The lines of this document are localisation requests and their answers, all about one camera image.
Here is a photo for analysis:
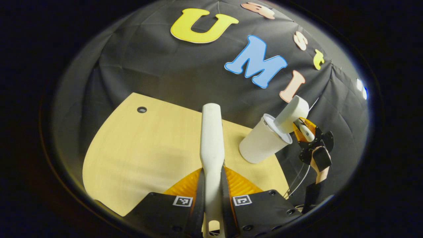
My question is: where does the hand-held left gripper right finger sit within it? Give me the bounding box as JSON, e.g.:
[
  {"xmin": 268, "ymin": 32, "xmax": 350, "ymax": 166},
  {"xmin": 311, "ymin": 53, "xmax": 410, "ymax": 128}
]
[{"xmin": 220, "ymin": 166, "xmax": 303, "ymax": 237}]

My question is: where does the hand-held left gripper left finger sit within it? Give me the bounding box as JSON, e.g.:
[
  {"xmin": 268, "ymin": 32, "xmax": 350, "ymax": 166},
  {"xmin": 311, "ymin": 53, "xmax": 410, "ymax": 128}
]
[{"xmin": 124, "ymin": 167, "xmax": 206, "ymax": 237}]

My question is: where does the white dustpan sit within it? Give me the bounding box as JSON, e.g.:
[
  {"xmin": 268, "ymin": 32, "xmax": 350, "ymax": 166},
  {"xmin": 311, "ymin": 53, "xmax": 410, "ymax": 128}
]
[{"xmin": 273, "ymin": 95, "xmax": 315, "ymax": 143}]

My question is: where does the white ribbed garbage bin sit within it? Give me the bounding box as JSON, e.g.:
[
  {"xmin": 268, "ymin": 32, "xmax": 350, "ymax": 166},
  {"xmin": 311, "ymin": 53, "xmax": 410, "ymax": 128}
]
[{"xmin": 238, "ymin": 113, "xmax": 293, "ymax": 164}]

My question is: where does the small white broom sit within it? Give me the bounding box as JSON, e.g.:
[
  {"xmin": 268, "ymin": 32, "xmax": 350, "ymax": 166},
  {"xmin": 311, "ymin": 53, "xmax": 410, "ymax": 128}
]
[{"xmin": 200, "ymin": 103, "xmax": 226, "ymax": 238}]

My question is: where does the wooden desktop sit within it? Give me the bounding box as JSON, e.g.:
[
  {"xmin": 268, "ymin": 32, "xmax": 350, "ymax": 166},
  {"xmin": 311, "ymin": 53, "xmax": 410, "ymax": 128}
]
[{"xmin": 82, "ymin": 92, "xmax": 290, "ymax": 217}]

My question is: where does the black backdrop cloth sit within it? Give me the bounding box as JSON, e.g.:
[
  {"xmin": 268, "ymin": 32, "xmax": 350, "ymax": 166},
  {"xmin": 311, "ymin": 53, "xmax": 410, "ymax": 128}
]
[{"xmin": 52, "ymin": 0, "xmax": 369, "ymax": 214}]

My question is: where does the thin grey cable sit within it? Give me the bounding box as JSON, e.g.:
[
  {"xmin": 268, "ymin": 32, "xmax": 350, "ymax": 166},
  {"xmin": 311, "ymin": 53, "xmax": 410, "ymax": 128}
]
[{"xmin": 283, "ymin": 163, "xmax": 311, "ymax": 200}]

